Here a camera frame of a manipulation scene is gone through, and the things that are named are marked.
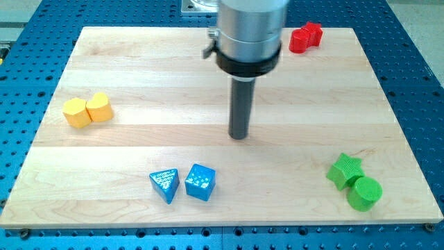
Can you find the blue triangle block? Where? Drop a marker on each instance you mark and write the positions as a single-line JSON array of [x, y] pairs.
[[165, 183]]

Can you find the black tool mounting collar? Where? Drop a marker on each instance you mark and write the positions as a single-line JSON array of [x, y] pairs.
[[247, 69]]

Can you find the yellow heart block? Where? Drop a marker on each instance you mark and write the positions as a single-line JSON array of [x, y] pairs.
[[99, 108]]

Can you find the blue cube block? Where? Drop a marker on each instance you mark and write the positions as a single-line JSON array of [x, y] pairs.
[[200, 182]]

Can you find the yellow hexagon block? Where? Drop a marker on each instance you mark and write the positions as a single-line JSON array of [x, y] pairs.
[[76, 113]]

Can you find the light wooden board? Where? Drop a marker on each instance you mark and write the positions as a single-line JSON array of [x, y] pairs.
[[171, 111]]

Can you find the green star block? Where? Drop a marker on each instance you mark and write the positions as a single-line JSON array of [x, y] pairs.
[[345, 171]]

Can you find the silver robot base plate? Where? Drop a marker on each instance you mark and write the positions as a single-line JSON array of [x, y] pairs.
[[199, 6]]

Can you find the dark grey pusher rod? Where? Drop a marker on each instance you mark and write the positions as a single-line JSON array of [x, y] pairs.
[[241, 99]]

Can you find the green cylinder block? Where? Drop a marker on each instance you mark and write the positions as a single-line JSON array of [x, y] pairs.
[[364, 194]]

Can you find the red rounded block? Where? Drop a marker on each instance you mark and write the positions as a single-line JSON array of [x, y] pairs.
[[299, 41]]

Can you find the red star block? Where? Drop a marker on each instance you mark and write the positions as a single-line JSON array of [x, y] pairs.
[[313, 34]]

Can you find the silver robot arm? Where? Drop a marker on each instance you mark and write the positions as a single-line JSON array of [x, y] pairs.
[[247, 43]]

